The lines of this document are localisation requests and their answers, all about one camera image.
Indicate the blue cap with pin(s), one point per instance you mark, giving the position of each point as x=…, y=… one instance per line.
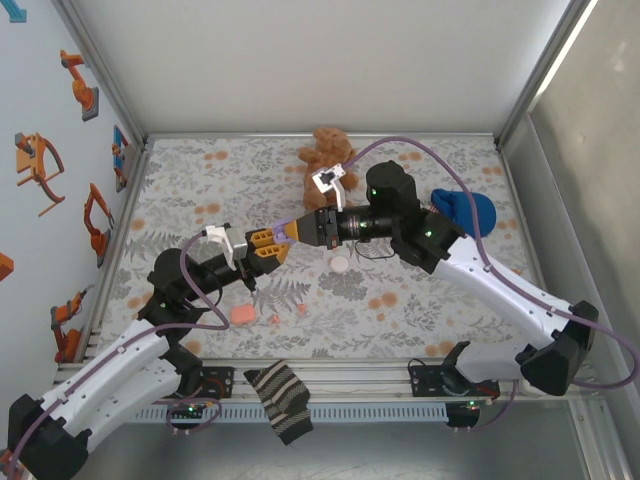
x=487, y=215

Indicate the purple earbud charging case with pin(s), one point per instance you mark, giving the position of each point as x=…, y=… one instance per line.
x=284, y=229

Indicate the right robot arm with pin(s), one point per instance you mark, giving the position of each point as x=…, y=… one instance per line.
x=500, y=295

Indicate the aluminium frame post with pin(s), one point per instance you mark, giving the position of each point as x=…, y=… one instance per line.
x=540, y=75
x=105, y=75

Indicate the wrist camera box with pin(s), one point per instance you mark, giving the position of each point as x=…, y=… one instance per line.
x=237, y=245
x=327, y=179

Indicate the orange robot sticker grey base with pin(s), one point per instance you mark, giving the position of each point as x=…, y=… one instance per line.
x=82, y=92

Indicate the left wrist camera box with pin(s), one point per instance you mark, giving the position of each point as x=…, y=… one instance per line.
x=237, y=245

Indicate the orange clamp machine sticker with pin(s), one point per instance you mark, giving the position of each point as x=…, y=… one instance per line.
x=30, y=165

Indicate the blue conveyor wall sticker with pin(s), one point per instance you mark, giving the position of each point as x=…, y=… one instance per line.
x=120, y=155

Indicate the white earbud charging case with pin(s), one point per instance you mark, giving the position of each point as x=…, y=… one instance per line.
x=340, y=264

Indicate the small blue wall sticker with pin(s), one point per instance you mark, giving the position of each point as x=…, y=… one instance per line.
x=17, y=12

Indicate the thin aluminium frame rail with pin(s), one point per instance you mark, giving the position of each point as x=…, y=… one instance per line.
x=513, y=175
x=117, y=240
x=250, y=135

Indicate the floral patterned table cloth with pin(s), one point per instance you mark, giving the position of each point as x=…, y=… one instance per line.
x=210, y=185

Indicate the pink earbud charging case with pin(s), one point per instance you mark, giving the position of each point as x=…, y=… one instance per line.
x=243, y=315

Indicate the brown teddy bear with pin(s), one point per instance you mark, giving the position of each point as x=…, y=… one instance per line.
x=325, y=150

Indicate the controller board with LED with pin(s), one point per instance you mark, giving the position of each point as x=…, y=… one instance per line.
x=467, y=410
x=192, y=411

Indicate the orange block wall sticker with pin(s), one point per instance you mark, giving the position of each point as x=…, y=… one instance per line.
x=5, y=267

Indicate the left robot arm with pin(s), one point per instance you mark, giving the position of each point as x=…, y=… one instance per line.
x=115, y=370

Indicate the black beige striped sock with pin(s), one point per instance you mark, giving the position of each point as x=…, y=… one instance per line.
x=280, y=400

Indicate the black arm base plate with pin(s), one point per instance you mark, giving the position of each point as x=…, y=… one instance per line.
x=425, y=382
x=220, y=382

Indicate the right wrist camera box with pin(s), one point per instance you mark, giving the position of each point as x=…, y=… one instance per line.
x=327, y=179

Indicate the wide aluminium frame rail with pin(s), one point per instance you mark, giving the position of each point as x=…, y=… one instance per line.
x=350, y=380

